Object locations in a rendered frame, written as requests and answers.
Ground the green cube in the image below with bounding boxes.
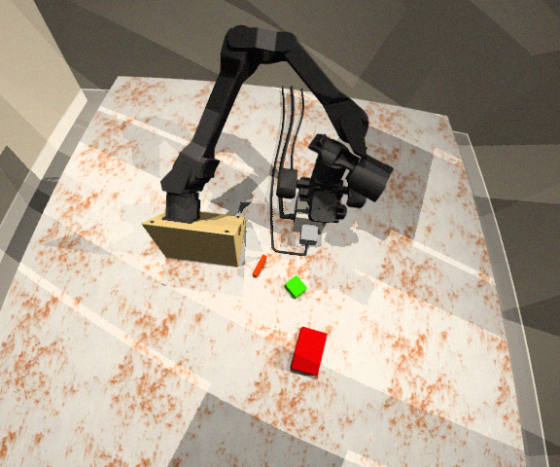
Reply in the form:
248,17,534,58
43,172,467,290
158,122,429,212
284,275,307,299

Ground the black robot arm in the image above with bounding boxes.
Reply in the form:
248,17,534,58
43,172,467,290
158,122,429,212
160,24,393,224

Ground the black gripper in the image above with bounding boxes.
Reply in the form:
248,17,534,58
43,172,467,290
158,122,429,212
276,167,367,208

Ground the red rectangular block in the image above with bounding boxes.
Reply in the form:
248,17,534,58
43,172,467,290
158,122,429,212
291,327,328,377

